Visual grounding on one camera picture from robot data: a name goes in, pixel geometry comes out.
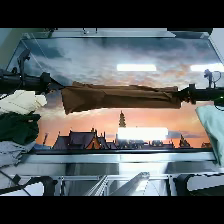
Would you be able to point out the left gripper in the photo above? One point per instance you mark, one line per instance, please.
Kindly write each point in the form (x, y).
(50, 83)

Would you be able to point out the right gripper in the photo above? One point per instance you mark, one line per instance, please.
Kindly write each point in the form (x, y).
(186, 94)

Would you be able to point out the brown polo shirt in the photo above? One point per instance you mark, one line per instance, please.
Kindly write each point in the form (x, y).
(116, 96)

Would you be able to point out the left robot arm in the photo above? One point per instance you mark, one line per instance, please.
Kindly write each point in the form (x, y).
(20, 81)

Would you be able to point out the cream garment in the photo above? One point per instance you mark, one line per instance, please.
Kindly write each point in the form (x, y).
(20, 100)

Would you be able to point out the pale green garment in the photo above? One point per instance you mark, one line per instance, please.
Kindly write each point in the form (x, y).
(213, 130)

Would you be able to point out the grey garment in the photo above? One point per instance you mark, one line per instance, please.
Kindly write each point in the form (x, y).
(13, 153)

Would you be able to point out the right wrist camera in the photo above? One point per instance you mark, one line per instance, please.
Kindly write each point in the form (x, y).
(208, 76)

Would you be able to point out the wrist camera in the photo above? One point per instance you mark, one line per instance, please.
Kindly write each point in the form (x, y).
(22, 58)
(208, 76)

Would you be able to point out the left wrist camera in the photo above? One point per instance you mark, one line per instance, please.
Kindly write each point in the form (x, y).
(22, 58)

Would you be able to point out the silver frame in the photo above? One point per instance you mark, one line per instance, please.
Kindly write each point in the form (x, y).
(126, 163)

